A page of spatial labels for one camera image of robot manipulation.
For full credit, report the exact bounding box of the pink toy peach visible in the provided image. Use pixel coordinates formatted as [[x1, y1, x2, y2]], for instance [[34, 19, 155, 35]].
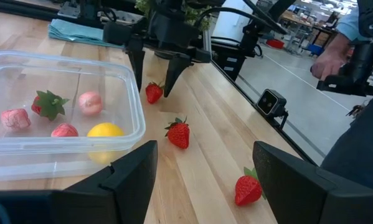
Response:
[[77, 90, 104, 117]]

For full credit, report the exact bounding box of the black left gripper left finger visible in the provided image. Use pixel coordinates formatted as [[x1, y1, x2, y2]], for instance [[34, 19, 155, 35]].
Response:
[[0, 139, 159, 224]]

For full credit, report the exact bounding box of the blue plastic bin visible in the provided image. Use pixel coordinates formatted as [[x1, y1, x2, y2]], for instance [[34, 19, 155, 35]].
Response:
[[306, 44, 324, 57]]

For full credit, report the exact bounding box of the pink textured toy fruit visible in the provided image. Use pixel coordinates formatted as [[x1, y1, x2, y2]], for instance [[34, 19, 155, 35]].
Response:
[[0, 108, 32, 131], [50, 122, 80, 138]]

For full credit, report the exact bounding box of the person's forearm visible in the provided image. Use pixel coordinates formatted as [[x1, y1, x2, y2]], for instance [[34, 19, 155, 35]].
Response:
[[326, 30, 354, 58]]

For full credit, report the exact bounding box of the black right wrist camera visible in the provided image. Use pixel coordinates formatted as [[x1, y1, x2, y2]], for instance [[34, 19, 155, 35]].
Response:
[[148, 11, 203, 48]]

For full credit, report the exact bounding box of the black leader arm handle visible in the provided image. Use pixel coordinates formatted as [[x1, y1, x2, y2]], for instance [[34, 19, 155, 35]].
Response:
[[316, 40, 373, 98]]

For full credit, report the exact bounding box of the white panel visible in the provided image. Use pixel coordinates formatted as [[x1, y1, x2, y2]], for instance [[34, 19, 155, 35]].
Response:
[[211, 0, 259, 43]]

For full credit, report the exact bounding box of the green artificial plant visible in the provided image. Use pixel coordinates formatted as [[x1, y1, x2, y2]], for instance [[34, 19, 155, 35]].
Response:
[[135, 0, 212, 32]]

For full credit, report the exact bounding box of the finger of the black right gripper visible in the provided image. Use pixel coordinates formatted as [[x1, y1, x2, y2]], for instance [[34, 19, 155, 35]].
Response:
[[125, 49, 147, 93], [163, 55, 194, 98]]

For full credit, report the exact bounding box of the red plastic bin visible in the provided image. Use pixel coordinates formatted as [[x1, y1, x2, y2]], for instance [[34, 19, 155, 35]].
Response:
[[265, 38, 286, 50]]

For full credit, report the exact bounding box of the black table-level camera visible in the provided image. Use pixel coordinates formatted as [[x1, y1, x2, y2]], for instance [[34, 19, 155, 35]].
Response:
[[255, 88, 289, 130]]

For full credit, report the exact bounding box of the person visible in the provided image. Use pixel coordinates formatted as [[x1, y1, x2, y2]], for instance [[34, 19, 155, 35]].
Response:
[[309, 0, 373, 194]]

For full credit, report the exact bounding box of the clear plastic tupperware container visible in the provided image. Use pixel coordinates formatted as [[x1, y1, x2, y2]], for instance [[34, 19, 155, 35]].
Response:
[[0, 50, 146, 183]]

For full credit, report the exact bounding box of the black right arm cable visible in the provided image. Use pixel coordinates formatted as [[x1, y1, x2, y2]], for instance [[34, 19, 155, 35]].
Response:
[[194, 6, 263, 58]]

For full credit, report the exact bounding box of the person's hand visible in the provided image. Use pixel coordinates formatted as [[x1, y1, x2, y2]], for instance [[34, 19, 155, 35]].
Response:
[[309, 46, 351, 82]]

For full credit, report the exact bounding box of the yellow toy lemon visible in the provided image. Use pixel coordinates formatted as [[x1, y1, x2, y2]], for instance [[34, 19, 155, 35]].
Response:
[[86, 121, 125, 165]]

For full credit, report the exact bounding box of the teal folded cloth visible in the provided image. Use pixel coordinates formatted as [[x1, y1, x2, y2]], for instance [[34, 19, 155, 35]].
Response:
[[47, 18, 125, 49]]

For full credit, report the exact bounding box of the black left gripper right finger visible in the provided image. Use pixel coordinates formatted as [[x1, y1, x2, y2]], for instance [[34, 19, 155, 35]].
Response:
[[252, 140, 373, 224]]

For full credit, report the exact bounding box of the red toy strawberry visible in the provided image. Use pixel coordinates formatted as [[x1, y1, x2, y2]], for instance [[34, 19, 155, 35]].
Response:
[[234, 166, 267, 207], [164, 116, 191, 150], [145, 81, 165, 105], [31, 90, 70, 122]]

